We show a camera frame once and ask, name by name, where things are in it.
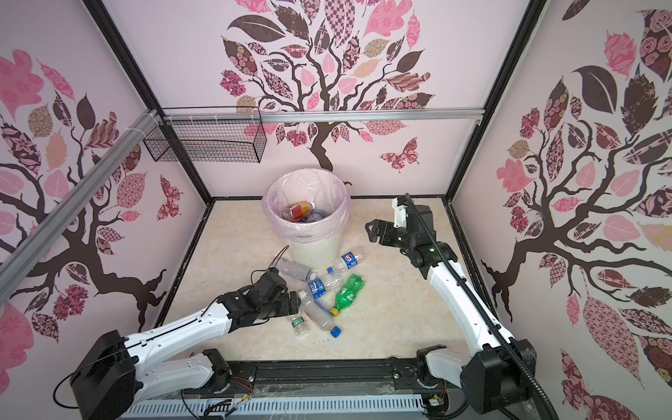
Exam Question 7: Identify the clear crushed bottle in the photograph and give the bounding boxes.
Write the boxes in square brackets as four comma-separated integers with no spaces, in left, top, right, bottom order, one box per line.
[275,257,318,283]

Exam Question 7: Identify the green cap clear bottle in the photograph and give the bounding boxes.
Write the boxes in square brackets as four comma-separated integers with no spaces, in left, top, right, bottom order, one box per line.
[290,315,310,337]

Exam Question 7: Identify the pepsi label clear bottle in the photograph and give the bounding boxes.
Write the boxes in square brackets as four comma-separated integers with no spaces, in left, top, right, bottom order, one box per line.
[327,247,366,273]

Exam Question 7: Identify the blue cap clear bottle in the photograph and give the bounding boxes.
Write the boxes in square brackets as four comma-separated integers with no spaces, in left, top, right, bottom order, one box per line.
[297,290,341,339]

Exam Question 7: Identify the green sprite bottle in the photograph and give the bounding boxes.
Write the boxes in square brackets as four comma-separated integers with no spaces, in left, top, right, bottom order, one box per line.
[329,275,365,317]

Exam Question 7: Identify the red orange label bottle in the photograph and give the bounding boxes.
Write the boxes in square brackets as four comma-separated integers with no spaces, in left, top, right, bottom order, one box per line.
[283,201,314,222]

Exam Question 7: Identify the white cap blue label bottle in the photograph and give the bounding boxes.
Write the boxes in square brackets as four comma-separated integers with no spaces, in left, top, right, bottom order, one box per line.
[306,210,325,223]

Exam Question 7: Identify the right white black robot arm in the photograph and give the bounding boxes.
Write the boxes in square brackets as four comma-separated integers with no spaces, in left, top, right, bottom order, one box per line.
[365,194,555,417]

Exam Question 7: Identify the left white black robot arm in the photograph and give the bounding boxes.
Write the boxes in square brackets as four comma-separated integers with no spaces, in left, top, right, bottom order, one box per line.
[68,269,301,419]

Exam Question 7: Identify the white ribbed trash bin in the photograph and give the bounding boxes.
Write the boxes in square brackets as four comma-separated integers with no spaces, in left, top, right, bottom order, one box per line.
[288,233,343,269]

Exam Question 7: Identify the pink plastic bin liner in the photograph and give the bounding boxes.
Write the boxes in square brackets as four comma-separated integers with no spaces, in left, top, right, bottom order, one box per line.
[262,168,351,243]

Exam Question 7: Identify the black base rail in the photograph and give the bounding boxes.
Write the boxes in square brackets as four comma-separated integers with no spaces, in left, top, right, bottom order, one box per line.
[96,356,552,420]

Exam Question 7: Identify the black wire mesh basket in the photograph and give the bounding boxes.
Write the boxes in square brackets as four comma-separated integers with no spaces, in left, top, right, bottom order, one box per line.
[143,105,267,164]

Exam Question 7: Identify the white slotted cable duct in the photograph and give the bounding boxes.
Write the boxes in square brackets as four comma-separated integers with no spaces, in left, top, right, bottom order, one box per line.
[122,395,425,419]

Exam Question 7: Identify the aluminium rail back wall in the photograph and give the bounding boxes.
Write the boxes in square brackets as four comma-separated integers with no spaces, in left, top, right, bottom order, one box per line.
[163,107,485,124]

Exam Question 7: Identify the aluminium rail wall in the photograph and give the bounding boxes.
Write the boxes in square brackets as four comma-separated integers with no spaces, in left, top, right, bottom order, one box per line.
[1,110,161,302]
[163,107,485,124]

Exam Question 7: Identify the aluminium rail left wall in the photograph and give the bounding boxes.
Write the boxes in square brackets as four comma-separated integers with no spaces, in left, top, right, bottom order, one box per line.
[1,110,161,302]

